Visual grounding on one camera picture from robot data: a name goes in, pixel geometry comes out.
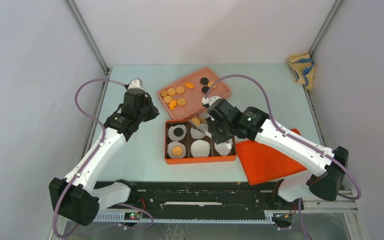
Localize white paper cup front-right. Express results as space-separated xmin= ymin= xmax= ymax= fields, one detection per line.
xmin=214 ymin=140 xmax=233 ymax=156

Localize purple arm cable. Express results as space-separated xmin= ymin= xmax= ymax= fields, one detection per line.
xmin=52 ymin=78 xmax=155 ymax=239
xmin=204 ymin=74 xmax=362 ymax=240

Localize fish shaped orange cookie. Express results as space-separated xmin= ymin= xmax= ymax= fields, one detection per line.
xmin=183 ymin=82 xmax=195 ymax=89
xmin=168 ymin=99 xmax=178 ymax=110

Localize pink cookie tray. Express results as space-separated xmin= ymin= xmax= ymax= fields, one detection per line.
xmin=157 ymin=67 xmax=219 ymax=120

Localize white paper cup back-middle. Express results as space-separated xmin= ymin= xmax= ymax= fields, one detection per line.
xmin=190 ymin=123 xmax=209 ymax=140

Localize white paper cup back-left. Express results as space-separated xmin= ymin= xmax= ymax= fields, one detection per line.
xmin=167 ymin=124 xmax=187 ymax=141

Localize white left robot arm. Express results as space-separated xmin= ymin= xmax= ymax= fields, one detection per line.
xmin=49 ymin=88 xmax=159 ymax=226

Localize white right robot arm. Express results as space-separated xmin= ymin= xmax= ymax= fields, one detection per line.
xmin=201 ymin=96 xmax=348 ymax=209

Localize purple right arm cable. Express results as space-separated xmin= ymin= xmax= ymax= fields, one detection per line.
xmin=204 ymin=74 xmax=362 ymax=240

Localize yellow blue cloth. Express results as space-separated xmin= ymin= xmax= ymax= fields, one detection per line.
xmin=286 ymin=53 xmax=316 ymax=91

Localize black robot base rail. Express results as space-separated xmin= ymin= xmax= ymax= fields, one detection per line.
xmin=92 ymin=178 xmax=312 ymax=221

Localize orange tin lid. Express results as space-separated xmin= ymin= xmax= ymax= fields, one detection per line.
xmin=236 ymin=140 xmax=307 ymax=186

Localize orange cookie tin box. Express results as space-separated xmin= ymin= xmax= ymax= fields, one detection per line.
xmin=164 ymin=120 xmax=237 ymax=165

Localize metal serving tongs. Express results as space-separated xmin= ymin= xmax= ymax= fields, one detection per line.
xmin=188 ymin=119 xmax=233 ymax=150

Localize black sandwich cookie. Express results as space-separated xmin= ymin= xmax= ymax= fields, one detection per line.
xmin=200 ymin=77 xmax=209 ymax=86
xmin=173 ymin=127 xmax=184 ymax=138
xmin=201 ymin=86 xmax=210 ymax=94

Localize white paper cup front-middle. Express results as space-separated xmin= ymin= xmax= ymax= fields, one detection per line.
xmin=190 ymin=140 xmax=211 ymax=158

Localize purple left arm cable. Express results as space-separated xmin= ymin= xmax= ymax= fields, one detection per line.
xmin=52 ymin=78 xmax=155 ymax=239

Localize white paper cup front-left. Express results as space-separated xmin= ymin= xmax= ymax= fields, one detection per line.
xmin=167 ymin=141 xmax=187 ymax=159

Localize round orange cookie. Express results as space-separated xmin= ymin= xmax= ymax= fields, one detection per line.
xmin=177 ymin=98 xmax=187 ymax=106
xmin=167 ymin=87 xmax=177 ymax=96
xmin=163 ymin=95 xmax=173 ymax=104
xmin=171 ymin=146 xmax=183 ymax=156
xmin=207 ymin=81 xmax=217 ymax=89
xmin=190 ymin=117 xmax=201 ymax=127
xmin=175 ymin=86 xmax=185 ymax=95

